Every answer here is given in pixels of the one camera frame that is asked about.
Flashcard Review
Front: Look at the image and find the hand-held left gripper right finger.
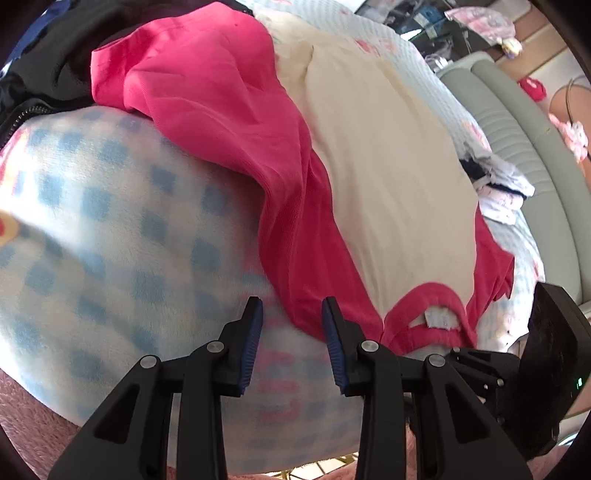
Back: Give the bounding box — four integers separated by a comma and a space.
322, 296, 534, 480

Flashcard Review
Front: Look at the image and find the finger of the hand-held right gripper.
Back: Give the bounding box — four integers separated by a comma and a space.
450, 347, 520, 402

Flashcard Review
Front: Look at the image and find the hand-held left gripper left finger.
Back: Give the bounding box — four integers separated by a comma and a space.
48, 295, 264, 480

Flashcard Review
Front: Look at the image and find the pink and cream shirt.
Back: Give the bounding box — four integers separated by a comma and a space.
91, 2, 515, 354

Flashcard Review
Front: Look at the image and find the blue checkered printed blanket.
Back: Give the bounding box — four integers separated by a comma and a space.
0, 0, 546, 476

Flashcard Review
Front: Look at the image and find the grey padded headboard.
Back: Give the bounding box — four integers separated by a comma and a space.
438, 51, 591, 315

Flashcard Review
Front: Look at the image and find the pink plush toy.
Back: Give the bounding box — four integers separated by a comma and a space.
549, 113, 591, 164

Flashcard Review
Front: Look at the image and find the thin hoop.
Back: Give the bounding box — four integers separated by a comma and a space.
561, 76, 591, 121

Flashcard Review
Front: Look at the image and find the red plush toy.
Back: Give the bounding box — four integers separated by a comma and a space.
518, 76, 548, 102

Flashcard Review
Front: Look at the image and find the pink printed cloth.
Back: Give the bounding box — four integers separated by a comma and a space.
445, 7, 515, 47

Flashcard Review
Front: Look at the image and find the black jacket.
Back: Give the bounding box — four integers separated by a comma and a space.
0, 0, 218, 148

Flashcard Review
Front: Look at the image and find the blue garment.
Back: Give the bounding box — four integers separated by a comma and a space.
9, 0, 70, 65

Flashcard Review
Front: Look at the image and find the gold wire frame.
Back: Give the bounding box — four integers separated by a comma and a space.
272, 455, 361, 480

